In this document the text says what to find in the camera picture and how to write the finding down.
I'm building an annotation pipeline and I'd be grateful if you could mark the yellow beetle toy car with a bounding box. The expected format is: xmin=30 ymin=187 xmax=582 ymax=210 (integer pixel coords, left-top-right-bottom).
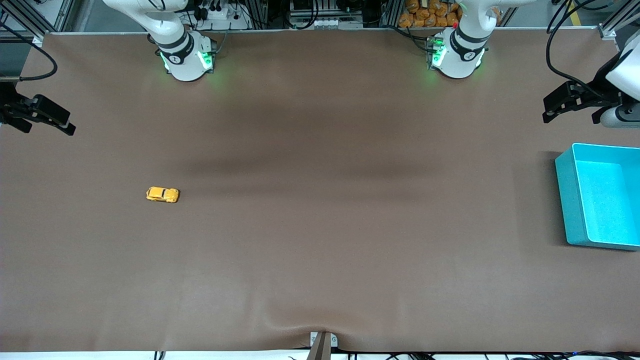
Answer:
xmin=146 ymin=186 xmax=180 ymax=204

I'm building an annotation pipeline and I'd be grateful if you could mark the teal plastic bin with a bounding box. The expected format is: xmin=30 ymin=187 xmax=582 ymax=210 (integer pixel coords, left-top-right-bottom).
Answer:
xmin=554 ymin=143 xmax=640 ymax=252

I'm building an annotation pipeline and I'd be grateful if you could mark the orange items pile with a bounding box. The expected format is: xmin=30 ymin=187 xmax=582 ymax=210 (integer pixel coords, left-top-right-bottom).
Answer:
xmin=398 ymin=0 xmax=463 ymax=29

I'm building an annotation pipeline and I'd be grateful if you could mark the white power strip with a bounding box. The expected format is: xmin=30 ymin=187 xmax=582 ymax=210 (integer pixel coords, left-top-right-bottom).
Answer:
xmin=192 ymin=2 xmax=251 ymax=31

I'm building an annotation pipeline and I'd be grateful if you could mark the grey control equipment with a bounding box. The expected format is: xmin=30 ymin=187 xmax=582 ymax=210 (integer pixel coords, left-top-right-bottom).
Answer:
xmin=289 ymin=0 xmax=365 ymax=30

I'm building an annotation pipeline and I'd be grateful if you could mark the brown table mat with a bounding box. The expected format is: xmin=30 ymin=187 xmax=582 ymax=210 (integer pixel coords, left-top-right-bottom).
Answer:
xmin=0 ymin=27 xmax=640 ymax=354

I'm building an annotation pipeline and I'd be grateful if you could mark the metal table clamp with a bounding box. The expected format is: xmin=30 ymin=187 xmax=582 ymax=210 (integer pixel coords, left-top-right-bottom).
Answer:
xmin=306 ymin=331 xmax=339 ymax=360

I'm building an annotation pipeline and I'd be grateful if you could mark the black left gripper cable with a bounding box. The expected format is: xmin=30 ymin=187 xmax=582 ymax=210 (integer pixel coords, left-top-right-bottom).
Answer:
xmin=545 ymin=0 xmax=608 ymax=98

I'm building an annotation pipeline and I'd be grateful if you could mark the aluminium frame profile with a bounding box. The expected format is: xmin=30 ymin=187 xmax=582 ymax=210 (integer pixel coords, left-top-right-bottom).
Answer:
xmin=0 ymin=0 xmax=77 ymax=40
xmin=597 ymin=0 xmax=640 ymax=41

